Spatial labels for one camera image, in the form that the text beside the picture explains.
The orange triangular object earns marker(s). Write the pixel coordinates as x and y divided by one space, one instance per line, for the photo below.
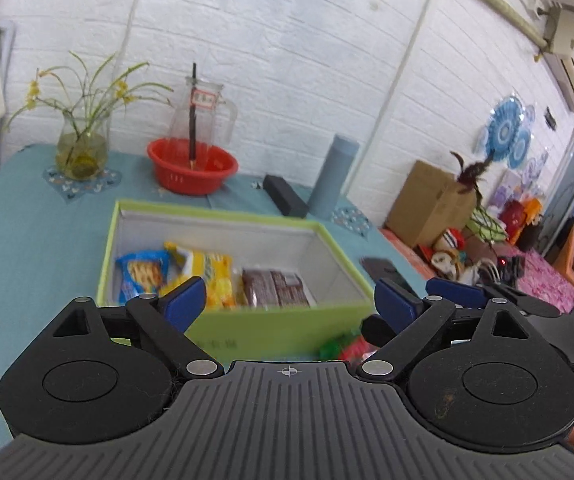
572 260

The glass vase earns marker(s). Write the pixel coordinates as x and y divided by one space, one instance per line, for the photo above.
83 155

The black straw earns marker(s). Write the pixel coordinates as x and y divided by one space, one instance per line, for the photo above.
193 125

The dark phone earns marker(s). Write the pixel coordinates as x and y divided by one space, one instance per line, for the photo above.
379 267

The red plastic basin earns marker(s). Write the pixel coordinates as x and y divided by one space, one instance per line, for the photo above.
187 180

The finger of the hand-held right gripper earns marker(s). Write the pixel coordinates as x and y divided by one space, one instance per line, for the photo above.
374 331
454 291

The green snack packet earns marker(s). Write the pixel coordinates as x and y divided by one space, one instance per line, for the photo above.
337 347

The brown snack packet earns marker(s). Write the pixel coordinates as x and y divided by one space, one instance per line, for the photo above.
272 287

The yellow flower plant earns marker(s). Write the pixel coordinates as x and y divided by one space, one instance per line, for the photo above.
87 90

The brown cardboard box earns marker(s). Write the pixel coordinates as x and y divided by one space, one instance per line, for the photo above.
427 205

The grey-blue bottle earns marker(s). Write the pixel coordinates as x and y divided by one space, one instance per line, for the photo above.
332 180

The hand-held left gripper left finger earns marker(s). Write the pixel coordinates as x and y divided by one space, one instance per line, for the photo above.
184 305

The white wall conduit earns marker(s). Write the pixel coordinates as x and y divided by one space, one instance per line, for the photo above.
402 70

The patterned coaster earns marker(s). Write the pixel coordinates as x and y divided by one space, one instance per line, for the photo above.
353 222
74 191

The blue snack packet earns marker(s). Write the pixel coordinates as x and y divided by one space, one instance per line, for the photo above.
139 275

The dark feather toy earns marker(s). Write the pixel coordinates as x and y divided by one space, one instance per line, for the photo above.
472 170

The glass pitcher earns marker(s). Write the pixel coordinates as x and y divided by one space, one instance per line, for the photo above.
209 120

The yellow snack packet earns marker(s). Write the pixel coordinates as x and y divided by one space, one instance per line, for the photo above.
214 280

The blue paper decorations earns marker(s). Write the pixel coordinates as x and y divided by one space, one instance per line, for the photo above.
507 130

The pile of toys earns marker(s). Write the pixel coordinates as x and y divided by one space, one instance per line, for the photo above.
487 240

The black case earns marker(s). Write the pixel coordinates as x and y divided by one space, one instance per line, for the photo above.
284 195

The pink patterned cloth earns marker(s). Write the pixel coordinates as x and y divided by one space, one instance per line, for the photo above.
552 280

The red date packet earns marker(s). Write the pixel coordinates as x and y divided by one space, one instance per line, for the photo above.
358 351

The green cardboard box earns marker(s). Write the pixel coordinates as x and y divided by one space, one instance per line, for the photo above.
267 325

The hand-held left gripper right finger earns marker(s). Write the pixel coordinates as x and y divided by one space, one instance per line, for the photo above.
392 305

